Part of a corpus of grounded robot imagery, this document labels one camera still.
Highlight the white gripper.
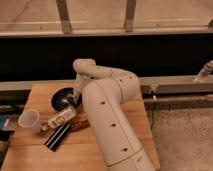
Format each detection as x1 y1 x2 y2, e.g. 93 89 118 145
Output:
73 75 89 101

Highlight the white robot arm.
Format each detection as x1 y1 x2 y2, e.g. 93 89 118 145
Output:
73 59 155 171

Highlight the dark ceramic bowl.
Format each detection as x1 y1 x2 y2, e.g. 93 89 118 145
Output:
51 87 82 111

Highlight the brown snack packet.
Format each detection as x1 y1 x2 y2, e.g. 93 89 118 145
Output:
71 116 89 131

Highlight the white plastic bottle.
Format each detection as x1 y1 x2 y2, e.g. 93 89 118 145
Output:
48 107 76 129

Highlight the small round cap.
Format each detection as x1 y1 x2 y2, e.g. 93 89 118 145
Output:
41 124 49 132

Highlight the clear plastic cup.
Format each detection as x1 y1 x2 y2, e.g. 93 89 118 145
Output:
18 110 41 134

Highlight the clutter beside table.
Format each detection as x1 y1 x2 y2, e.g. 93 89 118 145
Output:
0 90 32 158

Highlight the left metal window post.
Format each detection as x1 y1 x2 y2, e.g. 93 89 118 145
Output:
56 0 72 34

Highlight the metal window post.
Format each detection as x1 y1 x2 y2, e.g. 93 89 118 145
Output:
124 0 137 32
56 0 72 34

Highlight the black cable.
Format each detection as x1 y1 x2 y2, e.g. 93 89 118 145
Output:
149 96 158 131

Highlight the right metal window post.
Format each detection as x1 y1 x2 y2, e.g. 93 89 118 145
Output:
124 0 137 32

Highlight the grey metal rail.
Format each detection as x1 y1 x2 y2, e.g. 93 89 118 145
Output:
0 75 213 94

